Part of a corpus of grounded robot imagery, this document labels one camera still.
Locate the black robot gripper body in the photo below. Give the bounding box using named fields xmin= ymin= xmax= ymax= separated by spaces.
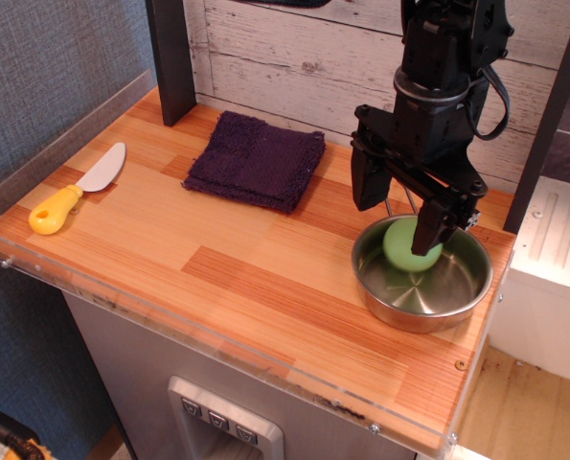
xmin=352 ymin=98 xmax=488 ymax=230

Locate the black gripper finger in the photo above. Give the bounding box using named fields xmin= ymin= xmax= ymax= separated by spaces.
xmin=411 ymin=200 xmax=458 ymax=256
xmin=351 ymin=147 xmax=392 ymax=212

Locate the green toy pear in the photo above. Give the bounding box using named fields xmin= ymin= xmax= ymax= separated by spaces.
xmin=382 ymin=217 xmax=444 ymax=273

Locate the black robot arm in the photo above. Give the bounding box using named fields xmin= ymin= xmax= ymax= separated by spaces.
xmin=351 ymin=1 xmax=513 ymax=256

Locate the stainless steel pot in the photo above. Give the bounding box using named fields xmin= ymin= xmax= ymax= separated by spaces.
xmin=352 ymin=192 xmax=493 ymax=334

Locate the purple folded cloth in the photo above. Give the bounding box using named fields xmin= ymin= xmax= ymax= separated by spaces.
xmin=182 ymin=111 xmax=326 ymax=214

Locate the silver dispenser panel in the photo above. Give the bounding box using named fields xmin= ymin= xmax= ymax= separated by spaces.
xmin=168 ymin=376 xmax=285 ymax=459

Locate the silver toy fridge cabinet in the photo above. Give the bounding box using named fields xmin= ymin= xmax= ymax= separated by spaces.
xmin=64 ymin=294 xmax=415 ymax=459

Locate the orange and black object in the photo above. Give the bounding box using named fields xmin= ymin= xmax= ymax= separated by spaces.
xmin=0 ymin=425 xmax=53 ymax=459

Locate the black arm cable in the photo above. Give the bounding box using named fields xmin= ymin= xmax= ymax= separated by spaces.
xmin=464 ymin=64 xmax=512 ymax=143

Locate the dark right shelf post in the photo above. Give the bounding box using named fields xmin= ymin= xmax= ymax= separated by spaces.
xmin=502 ymin=0 xmax=570 ymax=236

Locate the dark shelf post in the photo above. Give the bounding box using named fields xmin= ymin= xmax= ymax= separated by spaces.
xmin=502 ymin=0 xmax=570 ymax=236
xmin=146 ymin=0 xmax=196 ymax=127

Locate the clear acrylic guard rail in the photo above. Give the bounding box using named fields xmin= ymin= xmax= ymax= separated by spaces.
xmin=0 ymin=225 xmax=464 ymax=459

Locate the dark left shelf post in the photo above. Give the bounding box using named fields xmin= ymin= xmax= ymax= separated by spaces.
xmin=146 ymin=0 xmax=196 ymax=127

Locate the yellow-handled toy knife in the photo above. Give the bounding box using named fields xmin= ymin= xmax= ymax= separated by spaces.
xmin=28 ymin=142 xmax=126 ymax=235

